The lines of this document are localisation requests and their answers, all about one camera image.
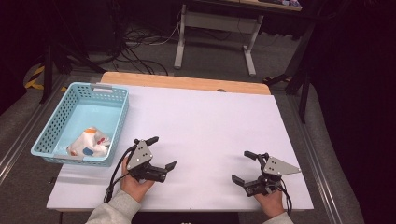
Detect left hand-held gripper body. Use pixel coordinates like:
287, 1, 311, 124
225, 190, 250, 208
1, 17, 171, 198
125, 138, 169, 184

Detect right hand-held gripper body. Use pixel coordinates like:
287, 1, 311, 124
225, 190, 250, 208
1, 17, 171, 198
243, 152, 303, 198

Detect person's left hand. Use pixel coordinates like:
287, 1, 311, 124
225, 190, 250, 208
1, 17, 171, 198
120, 155, 156, 204

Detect person's right hand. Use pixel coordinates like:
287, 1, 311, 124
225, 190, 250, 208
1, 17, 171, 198
253, 189, 287, 219

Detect white table mat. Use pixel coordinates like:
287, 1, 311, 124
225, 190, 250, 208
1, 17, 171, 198
46, 82, 315, 213

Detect white crumpled cloth coloured patches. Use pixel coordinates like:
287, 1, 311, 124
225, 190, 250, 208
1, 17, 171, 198
66, 126, 112, 158

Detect light blue plastic basket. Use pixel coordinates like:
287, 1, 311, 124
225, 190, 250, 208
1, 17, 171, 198
30, 81, 130, 168

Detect wooden table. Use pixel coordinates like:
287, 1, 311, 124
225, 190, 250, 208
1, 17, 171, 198
99, 71, 272, 96

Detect black metal stand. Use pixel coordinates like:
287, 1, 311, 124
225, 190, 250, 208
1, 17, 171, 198
263, 18, 316, 124

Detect black tripod stand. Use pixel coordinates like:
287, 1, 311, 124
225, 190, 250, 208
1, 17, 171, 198
39, 40, 107, 105

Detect white table stand legs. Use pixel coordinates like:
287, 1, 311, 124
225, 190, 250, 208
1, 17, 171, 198
173, 0, 304, 78

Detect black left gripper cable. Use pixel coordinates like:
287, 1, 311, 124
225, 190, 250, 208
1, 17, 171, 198
103, 144, 138, 204

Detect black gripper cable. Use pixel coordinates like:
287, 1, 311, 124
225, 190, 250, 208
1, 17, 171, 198
277, 178, 294, 217
103, 144, 138, 204

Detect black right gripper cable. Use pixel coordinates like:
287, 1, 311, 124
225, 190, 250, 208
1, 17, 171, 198
277, 178, 294, 217

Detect aluminium frame rail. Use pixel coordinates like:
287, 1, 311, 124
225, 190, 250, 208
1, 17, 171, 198
288, 92, 345, 224
0, 73, 68, 185

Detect bundle of floor cables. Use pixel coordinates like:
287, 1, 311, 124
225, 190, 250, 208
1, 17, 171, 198
102, 8, 188, 77

